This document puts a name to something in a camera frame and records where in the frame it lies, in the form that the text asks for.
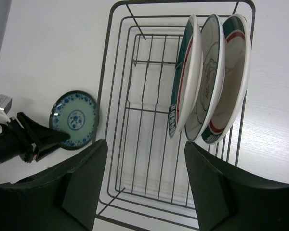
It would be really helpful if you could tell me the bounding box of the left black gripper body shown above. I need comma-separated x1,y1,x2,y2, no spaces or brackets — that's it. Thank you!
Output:
0,119,36,164

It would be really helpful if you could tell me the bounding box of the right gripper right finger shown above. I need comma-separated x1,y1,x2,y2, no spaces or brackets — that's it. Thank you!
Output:
184,142,289,231

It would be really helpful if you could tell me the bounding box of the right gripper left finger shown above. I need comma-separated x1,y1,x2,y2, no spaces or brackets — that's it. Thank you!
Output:
0,139,107,231

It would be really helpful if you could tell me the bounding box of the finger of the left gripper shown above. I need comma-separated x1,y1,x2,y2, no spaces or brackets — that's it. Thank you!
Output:
17,112,70,162

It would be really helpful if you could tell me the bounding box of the blue floral green plate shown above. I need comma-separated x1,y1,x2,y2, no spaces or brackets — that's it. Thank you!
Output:
49,90,99,150

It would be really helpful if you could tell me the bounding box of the green red rimmed plate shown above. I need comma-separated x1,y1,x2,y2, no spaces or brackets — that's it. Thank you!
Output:
202,14,251,145
168,14,203,138

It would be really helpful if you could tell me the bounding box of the white plate grey rim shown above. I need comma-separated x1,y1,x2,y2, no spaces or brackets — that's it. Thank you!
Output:
185,14,226,141

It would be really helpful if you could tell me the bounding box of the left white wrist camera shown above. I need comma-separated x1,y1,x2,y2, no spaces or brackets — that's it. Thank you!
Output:
0,94,13,124

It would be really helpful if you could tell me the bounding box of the grey wire dish rack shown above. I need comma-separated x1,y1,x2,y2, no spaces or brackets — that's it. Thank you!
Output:
97,0,256,231

